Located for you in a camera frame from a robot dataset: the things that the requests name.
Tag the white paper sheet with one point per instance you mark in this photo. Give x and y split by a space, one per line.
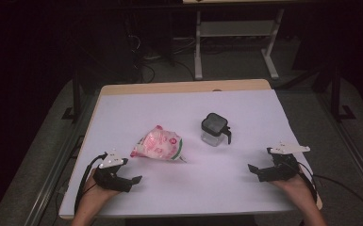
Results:
176 106

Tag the pink plastic bag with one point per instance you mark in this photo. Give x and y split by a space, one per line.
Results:
158 145

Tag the wooden table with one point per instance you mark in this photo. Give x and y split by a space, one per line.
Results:
185 86

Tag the white metal desk frame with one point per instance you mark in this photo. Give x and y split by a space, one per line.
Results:
198 47

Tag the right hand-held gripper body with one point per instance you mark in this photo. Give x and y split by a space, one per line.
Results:
281 169

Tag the clear jar with black lid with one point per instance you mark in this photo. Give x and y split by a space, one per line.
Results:
214 127

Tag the person's right hand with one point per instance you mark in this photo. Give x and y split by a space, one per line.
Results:
298 190

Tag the person's left hand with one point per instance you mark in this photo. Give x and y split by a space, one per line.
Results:
97 194

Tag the black metal stand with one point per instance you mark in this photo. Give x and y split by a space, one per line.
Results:
76 94
336 94

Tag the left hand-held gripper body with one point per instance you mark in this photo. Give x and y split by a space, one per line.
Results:
110 177

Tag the aluminium rail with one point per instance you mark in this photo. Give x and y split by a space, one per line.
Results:
358 163
48 185

